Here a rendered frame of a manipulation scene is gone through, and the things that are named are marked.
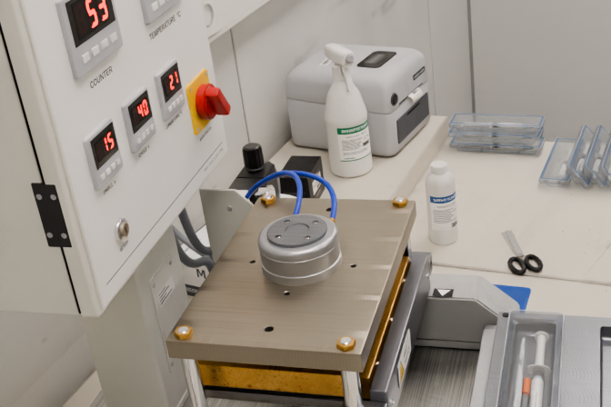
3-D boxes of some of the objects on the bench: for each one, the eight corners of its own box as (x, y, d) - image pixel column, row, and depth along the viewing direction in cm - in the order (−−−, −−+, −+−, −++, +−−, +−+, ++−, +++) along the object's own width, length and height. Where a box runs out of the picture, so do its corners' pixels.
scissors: (546, 272, 150) (546, 267, 149) (513, 276, 149) (513, 272, 149) (522, 231, 162) (521, 227, 162) (490, 235, 162) (490, 232, 162)
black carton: (281, 210, 170) (275, 176, 167) (295, 187, 178) (290, 154, 175) (312, 212, 168) (307, 177, 165) (325, 188, 176) (321, 155, 173)
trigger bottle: (324, 168, 184) (307, 46, 173) (360, 156, 186) (346, 36, 175) (345, 183, 176) (329, 58, 165) (382, 171, 179) (369, 47, 168)
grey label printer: (289, 148, 194) (278, 71, 186) (335, 111, 209) (325, 38, 202) (398, 162, 182) (391, 79, 174) (437, 121, 197) (432, 44, 189)
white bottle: (425, 235, 165) (418, 162, 158) (450, 228, 166) (445, 154, 159) (436, 248, 160) (431, 173, 154) (463, 241, 161) (458, 165, 155)
